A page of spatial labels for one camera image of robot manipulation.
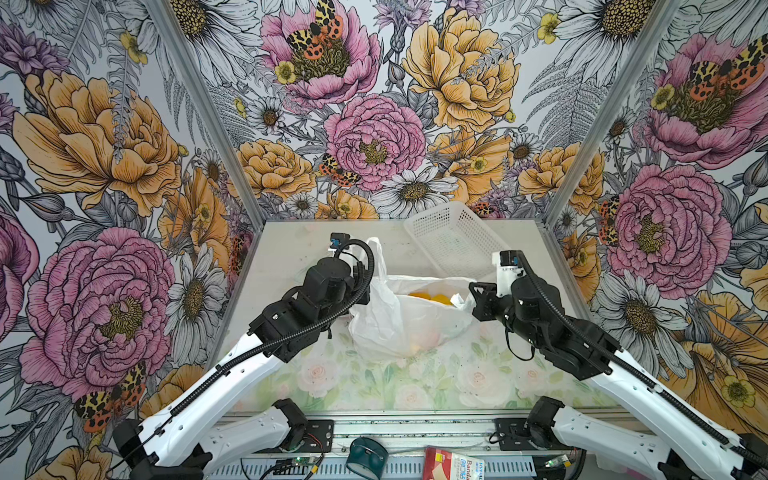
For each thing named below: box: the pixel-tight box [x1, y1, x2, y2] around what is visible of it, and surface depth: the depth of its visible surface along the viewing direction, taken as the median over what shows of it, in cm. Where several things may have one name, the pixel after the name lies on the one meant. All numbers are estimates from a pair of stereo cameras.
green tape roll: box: [346, 437, 389, 480], surface depth 66 cm
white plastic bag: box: [348, 237, 476, 359], surface depth 77 cm
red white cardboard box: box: [422, 445, 486, 480], surface depth 69 cm
